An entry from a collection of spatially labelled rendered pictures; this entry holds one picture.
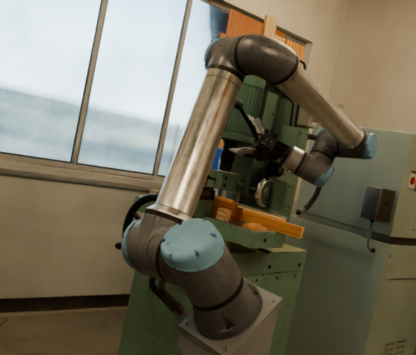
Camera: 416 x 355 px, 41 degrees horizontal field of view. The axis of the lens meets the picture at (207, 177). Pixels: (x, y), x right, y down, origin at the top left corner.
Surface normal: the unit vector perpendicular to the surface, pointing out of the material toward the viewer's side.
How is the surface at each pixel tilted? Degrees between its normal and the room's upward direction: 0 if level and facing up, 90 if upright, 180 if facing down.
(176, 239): 44
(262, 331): 90
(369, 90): 90
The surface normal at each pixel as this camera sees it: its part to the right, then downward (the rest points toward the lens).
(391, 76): -0.73, -0.11
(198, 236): -0.34, -0.78
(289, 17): 0.66, 0.18
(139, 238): -0.65, -0.39
